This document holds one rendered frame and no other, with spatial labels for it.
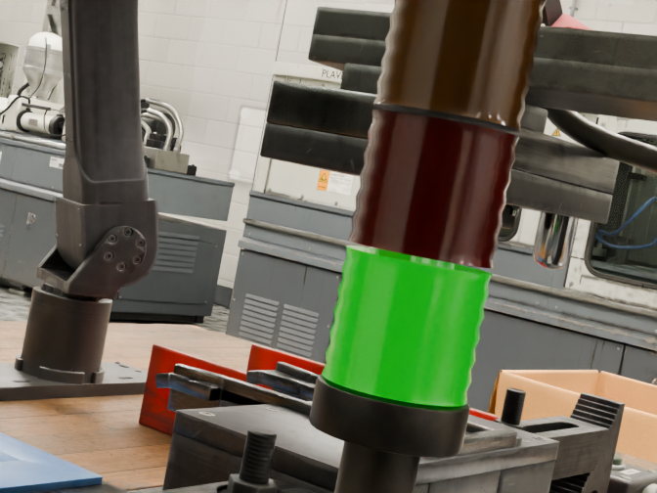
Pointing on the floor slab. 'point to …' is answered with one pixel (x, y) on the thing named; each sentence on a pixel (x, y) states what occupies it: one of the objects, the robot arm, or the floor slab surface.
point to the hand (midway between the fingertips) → (595, 3)
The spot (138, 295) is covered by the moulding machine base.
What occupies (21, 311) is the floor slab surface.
